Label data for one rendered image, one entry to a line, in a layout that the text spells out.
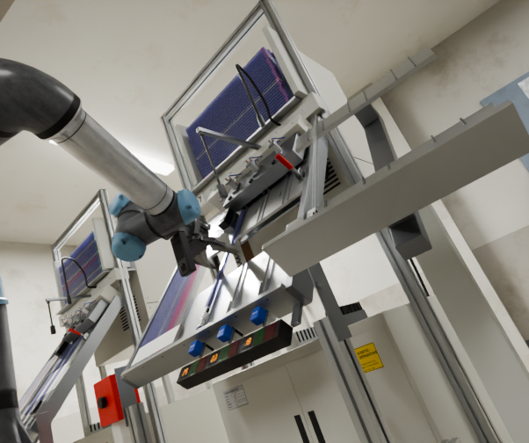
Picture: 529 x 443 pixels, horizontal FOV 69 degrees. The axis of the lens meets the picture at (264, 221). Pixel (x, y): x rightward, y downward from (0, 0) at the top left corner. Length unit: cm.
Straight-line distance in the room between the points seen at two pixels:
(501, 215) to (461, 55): 157
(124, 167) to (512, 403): 74
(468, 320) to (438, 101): 366
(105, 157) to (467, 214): 350
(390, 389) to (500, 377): 41
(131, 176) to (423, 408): 82
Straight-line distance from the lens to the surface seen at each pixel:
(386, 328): 104
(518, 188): 395
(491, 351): 70
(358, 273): 411
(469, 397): 123
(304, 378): 119
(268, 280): 86
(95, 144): 75
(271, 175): 125
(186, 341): 101
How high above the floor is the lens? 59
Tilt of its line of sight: 20 degrees up
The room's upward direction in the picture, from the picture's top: 22 degrees counter-clockwise
